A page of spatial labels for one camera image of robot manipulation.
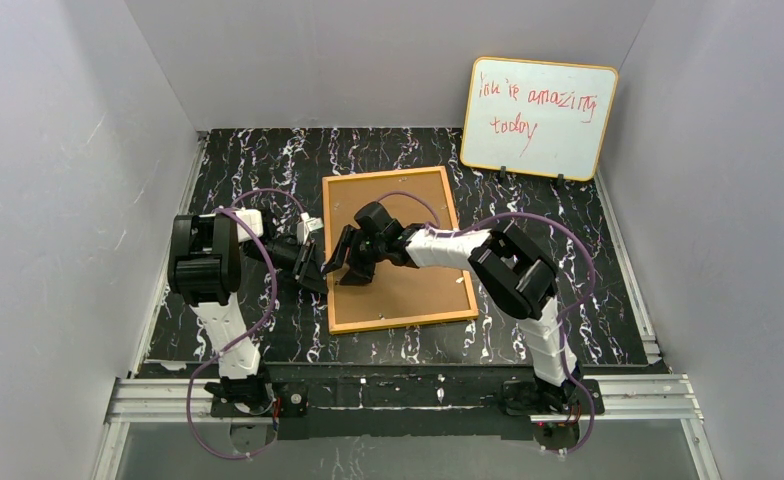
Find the brown backing board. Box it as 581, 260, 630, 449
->
322, 167, 478, 334

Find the yellow wooden picture frame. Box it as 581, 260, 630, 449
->
321, 165, 481, 336

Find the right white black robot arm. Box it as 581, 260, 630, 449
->
321, 202, 580, 402

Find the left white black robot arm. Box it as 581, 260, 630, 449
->
167, 208, 328, 402

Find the whiteboard with red writing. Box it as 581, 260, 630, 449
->
460, 56, 619, 181

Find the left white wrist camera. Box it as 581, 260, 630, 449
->
296, 212, 324, 244

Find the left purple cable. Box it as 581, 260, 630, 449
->
185, 188, 314, 461

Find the purple cable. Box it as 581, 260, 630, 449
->
185, 188, 314, 461
377, 190, 597, 456

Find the aluminium rail with black bases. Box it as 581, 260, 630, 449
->
106, 363, 703, 440

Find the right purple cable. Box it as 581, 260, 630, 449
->
377, 190, 597, 456

